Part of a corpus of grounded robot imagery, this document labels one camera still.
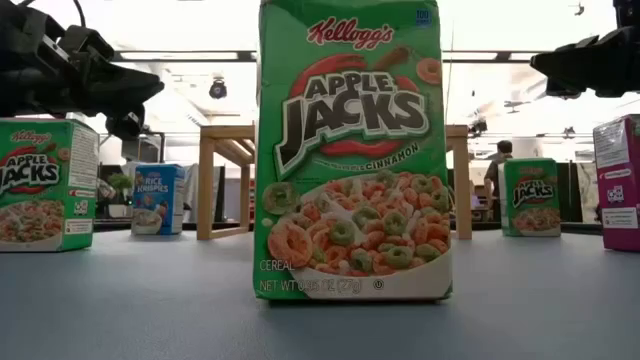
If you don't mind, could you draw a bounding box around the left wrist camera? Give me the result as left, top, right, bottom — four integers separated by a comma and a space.
63, 23, 116, 61

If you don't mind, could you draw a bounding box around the green Apple Jacks cereal box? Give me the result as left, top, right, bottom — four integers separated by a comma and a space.
501, 157, 562, 238
253, 0, 454, 303
0, 118, 100, 254

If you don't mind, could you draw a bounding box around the wooden slatted shelf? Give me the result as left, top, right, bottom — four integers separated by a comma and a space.
196, 124, 474, 241

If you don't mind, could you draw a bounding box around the potted green plant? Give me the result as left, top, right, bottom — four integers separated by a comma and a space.
107, 173, 135, 219

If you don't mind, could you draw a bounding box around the black table frame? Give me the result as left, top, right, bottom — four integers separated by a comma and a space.
93, 218, 604, 234

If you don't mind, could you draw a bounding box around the blue Rice Krispies cereal box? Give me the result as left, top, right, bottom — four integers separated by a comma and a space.
131, 163, 186, 236

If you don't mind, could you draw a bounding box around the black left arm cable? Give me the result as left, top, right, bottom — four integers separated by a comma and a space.
69, 0, 87, 29

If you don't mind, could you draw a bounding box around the pink cereal box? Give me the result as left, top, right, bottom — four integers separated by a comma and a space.
592, 113, 640, 253

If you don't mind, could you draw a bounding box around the person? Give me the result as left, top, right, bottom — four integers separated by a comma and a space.
482, 139, 515, 224

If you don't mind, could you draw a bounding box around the marbled partition panel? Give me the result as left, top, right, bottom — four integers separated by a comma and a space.
574, 162, 600, 224

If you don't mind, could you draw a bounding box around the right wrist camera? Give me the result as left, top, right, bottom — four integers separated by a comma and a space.
613, 0, 640, 29

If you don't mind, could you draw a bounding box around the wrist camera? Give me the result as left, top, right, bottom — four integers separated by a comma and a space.
63, 23, 116, 61
613, 0, 640, 29

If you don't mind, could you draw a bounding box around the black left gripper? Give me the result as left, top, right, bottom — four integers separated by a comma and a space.
19, 52, 165, 142

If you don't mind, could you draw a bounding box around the black monitor cart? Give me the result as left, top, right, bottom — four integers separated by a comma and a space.
119, 130, 166, 166

